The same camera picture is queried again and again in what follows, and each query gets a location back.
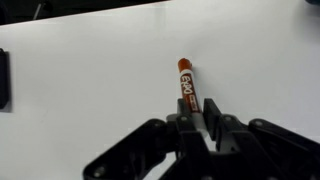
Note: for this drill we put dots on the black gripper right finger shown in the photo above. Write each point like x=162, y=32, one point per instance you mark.
x=233, y=140

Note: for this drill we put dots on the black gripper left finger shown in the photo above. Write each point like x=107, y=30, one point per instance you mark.
x=183, y=133

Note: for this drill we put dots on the black flat pad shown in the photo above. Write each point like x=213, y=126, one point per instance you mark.
x=4, y=80

